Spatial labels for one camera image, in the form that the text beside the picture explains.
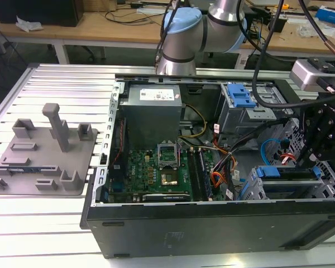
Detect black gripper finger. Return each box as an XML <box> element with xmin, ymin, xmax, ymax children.
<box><xmin>295</xmin><ymin>134</ymin><xmax>319</xmax><ymax>168</ymax></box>

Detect grey power supply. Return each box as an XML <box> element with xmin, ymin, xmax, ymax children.
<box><xmin>119</xmin><ymin>84</ymin><xmax>185</xmax><ymax>146</ymax></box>

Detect orange black wire bundle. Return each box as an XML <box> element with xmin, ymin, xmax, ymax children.
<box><xmin>210</xmin><ymin>150</ymin><xmax>241</xmax><ymax>191</ymax></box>

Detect thick black cable copper end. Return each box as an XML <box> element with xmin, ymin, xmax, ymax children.
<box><xmin>299</xmin><ymin>0</ymin><xmax>335</xmax><ymax>61</ymax></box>

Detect grey parts rack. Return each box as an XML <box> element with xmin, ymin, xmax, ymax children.
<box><xmin>0</xmin><ymin>103</ymin><xmax>99</xmax><ymax>197</ymax></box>

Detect CPU socket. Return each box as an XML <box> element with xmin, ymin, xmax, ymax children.
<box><xmin>160</xmin><ymin>171</ymin><xmax>181</xmax><ymax>186</ymax></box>

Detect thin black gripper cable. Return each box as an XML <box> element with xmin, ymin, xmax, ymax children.
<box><xmin>252</xmin><ymin>0</ymin><xmax>307</xmax><ymax>108</ymax></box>

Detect black arm base cable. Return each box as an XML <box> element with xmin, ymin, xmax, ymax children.
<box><xmin>154</xmin><ymin>0</ymin><xmax>182</xmax><ymax>65</ymax></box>

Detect metal socket cover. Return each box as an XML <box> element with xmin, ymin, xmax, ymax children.
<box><xmin>157</xmin><ymin>142</ymin><xmax>179</xmax><ymax>170</ymax></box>

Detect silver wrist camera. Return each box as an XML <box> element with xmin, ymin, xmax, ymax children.
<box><xmin>289</xmin><ymin>57</ymin><xmax>335</xmax><ymax>94</ymax></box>

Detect blue disk wire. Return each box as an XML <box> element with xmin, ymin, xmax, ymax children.
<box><xmin>261</xmin><ymin>137</ymin><xmax>290</xmax><ymax>169</ymax></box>

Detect white crumpled paper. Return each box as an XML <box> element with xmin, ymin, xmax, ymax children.
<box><xmin>15</xmin><ymin>16</ymin><xmax>44</xmax><ymax>32</ymax></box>

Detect wooden desk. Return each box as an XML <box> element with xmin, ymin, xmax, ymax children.
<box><xmin>0</xmin><ymin>0</ymin><xmax>335</xmax><ymax>60</ymax></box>

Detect blue cardboard box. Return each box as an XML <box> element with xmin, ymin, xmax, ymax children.
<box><xmin>315</xmin><ymin>6</ymin><xmax>335</xmax><ymax>28</ymax></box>

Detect black graphics card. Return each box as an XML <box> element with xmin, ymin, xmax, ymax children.
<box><xmin>141</xmin><ymin>193</ymin><xmax>191</xmax><ymax>203</ymax></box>

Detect clear plastic packaging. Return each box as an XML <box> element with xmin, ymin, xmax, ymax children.
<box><xmin>296</xmin><ymin>22</ymin><xmax>320</xmax><ymax>37</ymax></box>

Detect black sleeved cable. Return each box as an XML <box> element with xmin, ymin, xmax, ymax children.
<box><xmin>226</xmin><ymin>118</ymin><xmax>291</xmax><ymax>157</ymax></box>

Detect small black box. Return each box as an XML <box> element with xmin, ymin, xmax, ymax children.
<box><xmin>269</xmin><ymin>13</ymin><xmax>287</xmax><ymax>32</ymax></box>

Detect large black box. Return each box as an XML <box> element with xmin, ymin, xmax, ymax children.
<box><xmin>0</xmin><ymin>0</ymin><xmax>85</xmax><ymax>27</ymax></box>

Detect blue plastic drive latch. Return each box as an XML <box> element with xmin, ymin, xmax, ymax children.
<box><xmin>227</xmin><ymin>84</ymin><xmax>258</xmax><ymax>108</ymax></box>

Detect RAM stick on rack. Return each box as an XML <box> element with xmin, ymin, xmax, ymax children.
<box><xmin>6</xmin><ymin>166</ymin><xmax>43</xmax><ymax>173</ymax></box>

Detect green motherboard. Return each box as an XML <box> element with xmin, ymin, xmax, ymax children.
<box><xmin>125</xmin><ymin>136</ymin><xmax>222</xmax><ymax>202</ymax></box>

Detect red disk wire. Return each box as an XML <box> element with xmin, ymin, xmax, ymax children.
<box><xmin>278</xmin><ymin>148</ymin><xmax>297</xmax><ymax>166</ymax></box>

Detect black PC case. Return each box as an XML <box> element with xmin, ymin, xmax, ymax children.
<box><xmin>80</xmin><ymin>73</ymin><xmax>335</xmax><ymax>259</ymax></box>

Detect metal disk bay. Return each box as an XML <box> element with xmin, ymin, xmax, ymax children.
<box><xmin>241</xmin><ymin>117</ymin><xmax>335</xmax><ymax>200</ymax></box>

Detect yellow black power cable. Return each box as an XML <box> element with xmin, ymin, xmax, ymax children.
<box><xmin>178</xmin><ymin>104</ymin><xmax>208</xmax><ymax>139</ymax></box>

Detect grey optical drive cage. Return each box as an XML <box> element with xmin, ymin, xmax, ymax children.
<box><xmin>215</xmin><ymin>83</ymin><xmax>293</xmax><ymax>143</ymax></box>

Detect hard disk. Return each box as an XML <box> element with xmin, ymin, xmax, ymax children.
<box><xmin>255</xmin><ymin>164</ymin><xmax>322</xmax><ymax>183</ymax></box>

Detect locking lever wire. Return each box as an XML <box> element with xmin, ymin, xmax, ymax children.
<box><xmin>177</xmin><ymin>137</ymin><xmax>183</xmax><ymax>169</ymax></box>

